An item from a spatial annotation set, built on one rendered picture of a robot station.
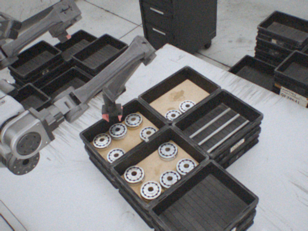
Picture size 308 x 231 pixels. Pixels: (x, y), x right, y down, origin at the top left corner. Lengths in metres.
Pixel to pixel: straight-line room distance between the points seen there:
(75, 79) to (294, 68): 1.78
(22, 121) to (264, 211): 1.21
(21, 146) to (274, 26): 2.60
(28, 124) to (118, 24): 3.31
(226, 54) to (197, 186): 2.27
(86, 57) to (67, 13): 1.63
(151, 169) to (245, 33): 2.59
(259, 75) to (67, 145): 1.75
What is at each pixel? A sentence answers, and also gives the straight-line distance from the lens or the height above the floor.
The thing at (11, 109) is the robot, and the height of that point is 1.53.
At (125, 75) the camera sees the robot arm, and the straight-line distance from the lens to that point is 1.59.
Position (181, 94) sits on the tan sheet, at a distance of 2.20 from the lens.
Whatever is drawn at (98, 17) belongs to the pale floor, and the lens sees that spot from 4.69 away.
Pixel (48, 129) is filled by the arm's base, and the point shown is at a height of 1.45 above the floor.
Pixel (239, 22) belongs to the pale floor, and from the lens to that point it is 4.32.
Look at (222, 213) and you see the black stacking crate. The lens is 1.72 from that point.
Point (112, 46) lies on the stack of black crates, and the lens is 3.26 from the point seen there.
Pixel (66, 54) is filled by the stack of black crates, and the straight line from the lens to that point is 3.50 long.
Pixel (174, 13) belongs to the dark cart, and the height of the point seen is 0.69.
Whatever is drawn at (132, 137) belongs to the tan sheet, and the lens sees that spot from 2.00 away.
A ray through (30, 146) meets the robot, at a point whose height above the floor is 1.44.
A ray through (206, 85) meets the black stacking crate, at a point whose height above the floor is 0.88.
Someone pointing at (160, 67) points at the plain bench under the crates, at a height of 0.70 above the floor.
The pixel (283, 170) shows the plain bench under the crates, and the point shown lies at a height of 0.70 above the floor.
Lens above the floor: 2.35
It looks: 47 degrees down
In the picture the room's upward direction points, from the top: 9 degrees counter-clockwise
